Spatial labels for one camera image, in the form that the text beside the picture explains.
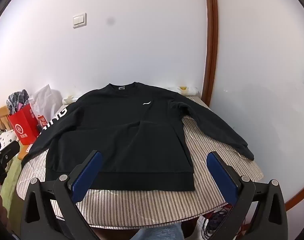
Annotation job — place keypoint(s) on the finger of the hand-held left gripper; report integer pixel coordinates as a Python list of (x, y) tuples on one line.
[(9, 151)]

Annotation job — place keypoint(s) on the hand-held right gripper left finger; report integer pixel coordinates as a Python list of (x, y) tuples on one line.
[(88, 175)]

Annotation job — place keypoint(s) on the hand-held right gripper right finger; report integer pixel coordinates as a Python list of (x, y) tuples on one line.
[(222, 177)]

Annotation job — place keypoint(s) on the black sweatshirt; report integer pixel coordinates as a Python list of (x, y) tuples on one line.
[(122, 142)]

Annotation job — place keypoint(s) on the white spotted pillow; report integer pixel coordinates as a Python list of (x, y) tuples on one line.
[(4, 137)]

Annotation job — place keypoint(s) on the green blanket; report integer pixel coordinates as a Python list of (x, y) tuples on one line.
[(10, 187)]

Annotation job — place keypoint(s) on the red paper bag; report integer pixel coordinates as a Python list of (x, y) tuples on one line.
[(23, 127)]

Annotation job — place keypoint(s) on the wooden headboard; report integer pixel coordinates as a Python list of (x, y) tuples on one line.
[(0, 116)]

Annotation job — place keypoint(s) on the plaid cloth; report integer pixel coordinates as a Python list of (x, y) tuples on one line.
[(15, 100)]

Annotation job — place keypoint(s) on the white plastic bag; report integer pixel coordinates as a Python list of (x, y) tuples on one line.
[(43, 100)]

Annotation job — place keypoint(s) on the striped bed quilt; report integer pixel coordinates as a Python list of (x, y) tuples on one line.
[(147, 205)]

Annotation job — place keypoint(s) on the person's blue jeans leg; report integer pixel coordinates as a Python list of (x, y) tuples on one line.
[(162, 233)]

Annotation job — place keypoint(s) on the brown wooden door frame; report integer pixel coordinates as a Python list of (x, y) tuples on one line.
[(212, 42)]

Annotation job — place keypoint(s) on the white light switch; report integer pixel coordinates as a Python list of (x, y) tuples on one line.
[(79, 20)]

